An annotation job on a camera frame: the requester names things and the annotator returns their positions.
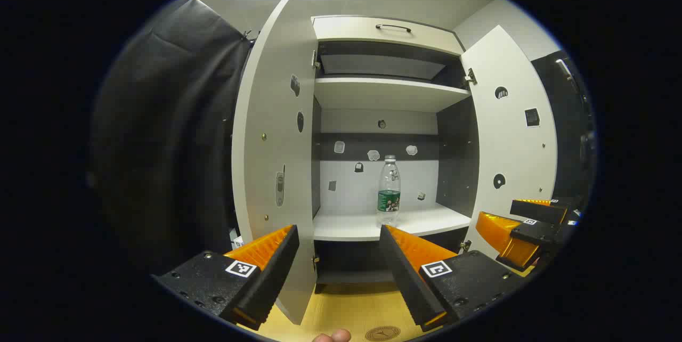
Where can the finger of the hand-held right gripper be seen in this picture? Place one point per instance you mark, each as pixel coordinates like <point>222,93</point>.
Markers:
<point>538,233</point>
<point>538,211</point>

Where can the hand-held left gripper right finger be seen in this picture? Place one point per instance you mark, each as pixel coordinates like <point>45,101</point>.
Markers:
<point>405,278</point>

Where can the white cabinet shelf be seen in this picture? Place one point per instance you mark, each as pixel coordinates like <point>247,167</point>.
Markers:
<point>383,94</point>
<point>351,225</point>

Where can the clear plastic bottle green label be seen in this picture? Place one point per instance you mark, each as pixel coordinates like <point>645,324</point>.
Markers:
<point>389,198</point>

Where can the white cabinet door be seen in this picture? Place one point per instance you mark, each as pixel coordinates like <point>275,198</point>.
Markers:
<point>511,150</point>
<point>272,118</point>

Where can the white cabinet drawer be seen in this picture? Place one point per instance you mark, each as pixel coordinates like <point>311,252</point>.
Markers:
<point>373,30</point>

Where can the white cabinet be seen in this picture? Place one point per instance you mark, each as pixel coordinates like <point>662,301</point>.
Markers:
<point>373,193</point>

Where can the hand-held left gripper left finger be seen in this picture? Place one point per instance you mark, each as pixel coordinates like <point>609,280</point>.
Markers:
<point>272,278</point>

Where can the black backdrop cloth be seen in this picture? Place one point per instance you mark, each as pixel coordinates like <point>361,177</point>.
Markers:
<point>170,118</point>

